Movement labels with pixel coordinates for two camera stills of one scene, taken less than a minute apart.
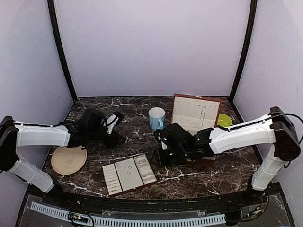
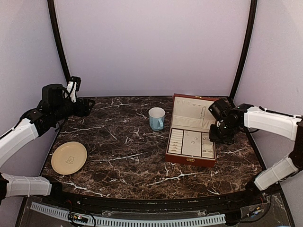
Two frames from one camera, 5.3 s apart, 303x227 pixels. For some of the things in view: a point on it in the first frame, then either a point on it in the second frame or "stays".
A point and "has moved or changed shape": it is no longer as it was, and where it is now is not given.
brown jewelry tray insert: [128, 174] has moved or changed shape
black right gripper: [160, 161] to [214, 137]
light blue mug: [156, 116] stays
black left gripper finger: [118, 140] to [90, 103]
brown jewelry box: [193, 113] stays
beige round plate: [66, 161] stays
